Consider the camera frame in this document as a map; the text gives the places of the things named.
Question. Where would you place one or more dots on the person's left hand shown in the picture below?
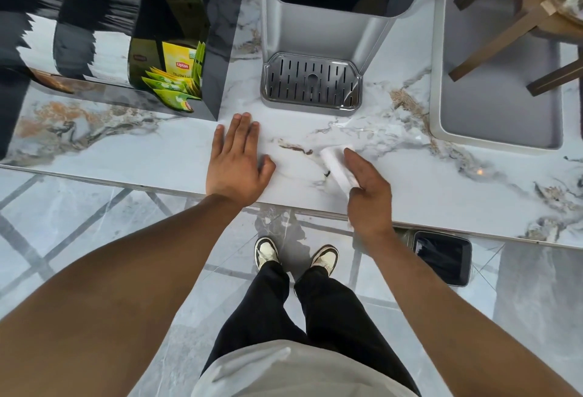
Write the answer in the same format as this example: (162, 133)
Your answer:
(237, 169)

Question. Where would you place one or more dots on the person's right hand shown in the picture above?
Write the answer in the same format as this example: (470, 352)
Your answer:
(371, 205)

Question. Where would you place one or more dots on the white tissue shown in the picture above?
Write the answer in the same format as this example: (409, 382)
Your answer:
(334, 162)

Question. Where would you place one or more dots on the person's right forearm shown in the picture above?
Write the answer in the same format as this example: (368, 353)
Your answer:
(455, 328)

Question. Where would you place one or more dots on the person's left forearm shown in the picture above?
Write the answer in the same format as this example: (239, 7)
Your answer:
(114, 301)

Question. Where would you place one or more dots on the person's right shoe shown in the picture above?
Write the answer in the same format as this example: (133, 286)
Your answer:
(324, 259)

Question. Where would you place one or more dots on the person's shoe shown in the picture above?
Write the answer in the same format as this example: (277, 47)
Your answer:
(324, 259)
(265, 253)

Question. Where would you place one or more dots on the white marble countertop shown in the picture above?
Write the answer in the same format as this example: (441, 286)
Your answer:
(159, 155)

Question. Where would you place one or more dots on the person's left shoe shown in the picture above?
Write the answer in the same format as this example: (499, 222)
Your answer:
(265, 253)

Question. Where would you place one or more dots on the black lined trash bin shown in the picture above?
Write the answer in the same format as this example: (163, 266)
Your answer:
(442, 255)

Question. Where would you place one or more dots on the yellow green tea packets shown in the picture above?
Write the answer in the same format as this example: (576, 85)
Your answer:
(175, 96)

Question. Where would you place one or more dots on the grey slotted drip tray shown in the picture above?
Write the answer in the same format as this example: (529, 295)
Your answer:
(309, 107)

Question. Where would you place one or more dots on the glossy black organizer box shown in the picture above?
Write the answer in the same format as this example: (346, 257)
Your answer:
(214, 68)

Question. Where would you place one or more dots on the black trousers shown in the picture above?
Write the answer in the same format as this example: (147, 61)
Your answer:
(255, 319)

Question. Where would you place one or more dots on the grey white tray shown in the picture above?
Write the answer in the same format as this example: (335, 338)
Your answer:
(496, 114)

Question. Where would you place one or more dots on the grey water dispenser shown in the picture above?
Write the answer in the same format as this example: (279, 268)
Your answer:
(319, 27)

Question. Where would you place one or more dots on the grey shirt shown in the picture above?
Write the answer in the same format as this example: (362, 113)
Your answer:
(296, 374)

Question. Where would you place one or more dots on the brown wooden stand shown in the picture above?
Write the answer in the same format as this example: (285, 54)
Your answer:
(492, 48)

